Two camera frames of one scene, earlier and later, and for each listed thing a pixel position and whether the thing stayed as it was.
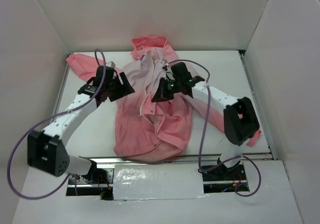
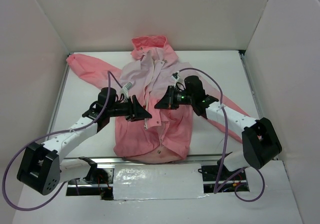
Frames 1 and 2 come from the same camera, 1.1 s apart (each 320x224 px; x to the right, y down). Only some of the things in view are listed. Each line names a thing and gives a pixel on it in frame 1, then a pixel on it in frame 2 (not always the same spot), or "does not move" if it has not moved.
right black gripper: x=163 y=90 -> x=171 y=98
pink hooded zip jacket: x=154 y=103 does not move
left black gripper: x=120 y=85 -> x=133 y=107
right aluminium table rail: x=255 y=101 does not move
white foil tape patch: x=154 y=182 does not move
